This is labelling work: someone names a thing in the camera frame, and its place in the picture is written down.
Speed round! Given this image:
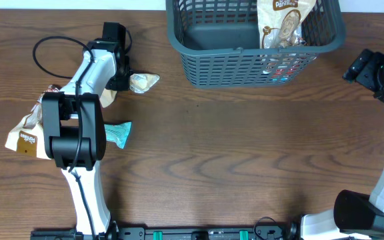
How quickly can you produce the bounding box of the beige snack bag top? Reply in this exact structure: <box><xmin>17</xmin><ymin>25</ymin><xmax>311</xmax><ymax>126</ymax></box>
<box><xmin>100</xmin><ymin>73</ymin><xmax>160</xmax><ymax>108</ymax></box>

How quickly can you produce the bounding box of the mint green snack packet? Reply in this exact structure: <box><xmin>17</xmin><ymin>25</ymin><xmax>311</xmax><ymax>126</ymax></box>
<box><xmin>104</xmin><ymin>122</ymin><xmax>132</xmax><ymax>149</ymax></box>

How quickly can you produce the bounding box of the blue multicolour snack pack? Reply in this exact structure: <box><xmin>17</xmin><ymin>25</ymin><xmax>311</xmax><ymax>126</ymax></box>
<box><xmin>261</xmin><ymin>53</ymin><xmax>318</xmax><ymax>83</ymax></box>

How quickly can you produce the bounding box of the beige brown snack bag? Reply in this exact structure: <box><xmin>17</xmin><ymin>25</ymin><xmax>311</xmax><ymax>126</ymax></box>
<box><xmin>5</xmin><ymin>85</ymin><xmax>59</xmax><ymax>159</ymax></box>
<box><xmin>257</xmin><ymin>0</ymin><xmax>316</xmax><ymax>49</ymax></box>

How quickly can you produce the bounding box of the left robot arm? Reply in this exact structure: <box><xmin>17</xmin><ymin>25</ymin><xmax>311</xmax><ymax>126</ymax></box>
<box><xmin>41</xmin><ymin>22</ymin><xmax>133</xmax><ymax>239</ymax></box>

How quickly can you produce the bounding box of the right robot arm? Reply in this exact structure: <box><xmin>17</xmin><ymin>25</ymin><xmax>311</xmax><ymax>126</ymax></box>
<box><xmin>290</xmin><ymin>49</ymin><xmax>384</xmax><ymax>240</ymax></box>

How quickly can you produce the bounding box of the grey plastic basket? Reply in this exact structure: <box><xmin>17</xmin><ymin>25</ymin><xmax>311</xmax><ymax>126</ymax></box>
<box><xmin>166</xmin><ymin>0</ymin><xmax>346</xmax><ymax>89</ymax></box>

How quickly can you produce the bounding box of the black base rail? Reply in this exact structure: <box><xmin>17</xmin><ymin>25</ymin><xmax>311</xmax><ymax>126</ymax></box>
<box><xmin>29</xmin><ymin>222</ymin><xmax>300</xmax><ymax>240</ymax></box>

